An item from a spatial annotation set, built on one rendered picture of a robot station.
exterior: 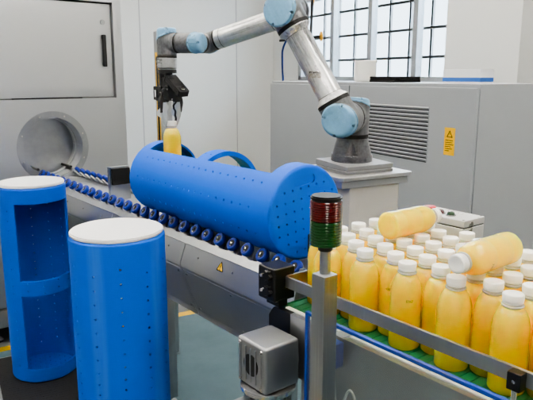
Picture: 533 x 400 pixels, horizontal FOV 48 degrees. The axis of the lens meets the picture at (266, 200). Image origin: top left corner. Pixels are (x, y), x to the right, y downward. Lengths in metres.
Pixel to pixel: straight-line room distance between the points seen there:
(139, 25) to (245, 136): 1.77
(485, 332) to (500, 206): 2.19
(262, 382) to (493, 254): 0.61
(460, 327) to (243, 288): 0.78
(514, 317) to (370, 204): 1.05
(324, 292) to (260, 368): 0.34
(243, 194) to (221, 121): 5.42
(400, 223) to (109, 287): 0.83
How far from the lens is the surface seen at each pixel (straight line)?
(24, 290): 2.80
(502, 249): 1.30
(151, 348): 1.87
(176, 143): 2.32
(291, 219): 1.73
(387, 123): 3.68
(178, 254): 2.16
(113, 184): 2.80
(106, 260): 1.75
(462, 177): 3.27
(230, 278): 1.91
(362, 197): 2.12
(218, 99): 7.15
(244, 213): 1.76
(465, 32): 4.61
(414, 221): 1.53
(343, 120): 2.02
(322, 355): 1.25
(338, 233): 1.17
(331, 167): 2.17
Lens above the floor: 1.49
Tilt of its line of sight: 12 degrees down
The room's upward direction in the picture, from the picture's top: straight up
